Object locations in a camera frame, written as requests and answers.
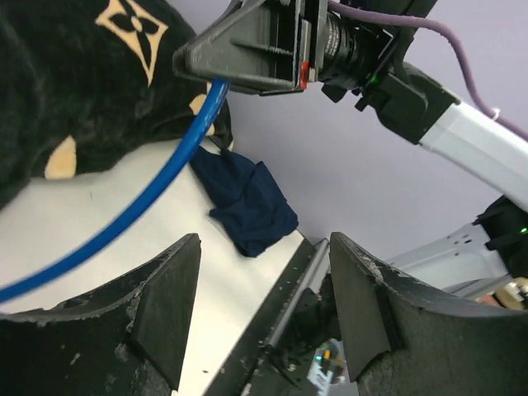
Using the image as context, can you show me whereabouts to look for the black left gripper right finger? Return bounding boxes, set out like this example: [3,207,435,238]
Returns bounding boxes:
[329,232,527,395]

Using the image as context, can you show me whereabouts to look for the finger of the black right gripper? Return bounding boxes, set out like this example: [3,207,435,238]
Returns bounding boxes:
[172,0,304,96]

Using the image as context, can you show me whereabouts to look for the blue cable with plug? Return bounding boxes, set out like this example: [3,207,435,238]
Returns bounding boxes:
[0,78,232,306]

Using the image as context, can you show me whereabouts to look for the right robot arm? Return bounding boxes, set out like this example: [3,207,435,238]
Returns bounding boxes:
[172,1,527,286]

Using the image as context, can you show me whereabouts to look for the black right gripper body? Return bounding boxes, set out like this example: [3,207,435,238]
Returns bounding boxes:
[295,1,328,89]

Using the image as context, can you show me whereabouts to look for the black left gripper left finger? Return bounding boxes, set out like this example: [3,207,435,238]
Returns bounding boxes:
[1,233,201,395]

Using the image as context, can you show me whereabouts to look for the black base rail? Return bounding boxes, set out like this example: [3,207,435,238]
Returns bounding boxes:
[205,239,341,396]

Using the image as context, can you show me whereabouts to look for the dark blue cloth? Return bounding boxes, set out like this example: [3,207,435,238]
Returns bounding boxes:
[190,148,299,258]

